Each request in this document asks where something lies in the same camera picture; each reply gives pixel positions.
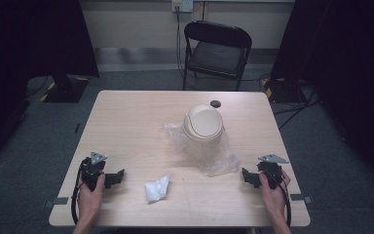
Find person's right hand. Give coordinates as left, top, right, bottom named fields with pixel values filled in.
left=259, top=170, right=291, bottom=217

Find black stand base yellow stripes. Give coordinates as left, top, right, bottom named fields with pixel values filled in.
left=260, top=77, right=307, bottom=104
left=39, top=74, right=91, bottom=104

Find person's left hand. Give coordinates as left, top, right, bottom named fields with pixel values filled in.
left=77, top=174, right=106, bottom=220

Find white wall socket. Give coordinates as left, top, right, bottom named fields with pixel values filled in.
left=170, top=0, right=195, bottom=14

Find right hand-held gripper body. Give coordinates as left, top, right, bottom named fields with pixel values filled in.
left=256, top=153, right=290, bottom=190

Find black floor cables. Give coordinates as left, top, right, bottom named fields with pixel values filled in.
left=272, top=82, right=321, bottom=131

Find grey tape strip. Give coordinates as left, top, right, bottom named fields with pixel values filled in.
left=289, top=193, right=314, bottom=205
left=43, top=196, right=70, bottom=209

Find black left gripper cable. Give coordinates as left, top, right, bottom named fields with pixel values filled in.
left=70, top=158, right=88, bottom=226

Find black folding chair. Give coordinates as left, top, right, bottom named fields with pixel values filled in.
left=182, top=19, right=253, bottom=93

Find black wall socket cable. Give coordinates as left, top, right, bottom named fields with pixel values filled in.
left=173, top=5, right=187, bottom=78

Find clear plastic bag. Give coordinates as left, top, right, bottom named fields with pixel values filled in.
left=161, top=121, right=242, bottom=178

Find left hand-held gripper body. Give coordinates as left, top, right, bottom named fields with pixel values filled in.
left=80, top=151, right=108, bottom=192

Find stack of beige plates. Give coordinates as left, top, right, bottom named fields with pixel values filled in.
left=182, top=103, right=225, bottom=142

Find dark curtain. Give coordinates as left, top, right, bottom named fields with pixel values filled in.
left=270, top=0, right=374, bottom=193
left=0, top=0, right=100, bottom=170

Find crumpled white plastic wrap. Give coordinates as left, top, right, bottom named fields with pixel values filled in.
left=143, top=174, right=171, bottom=205

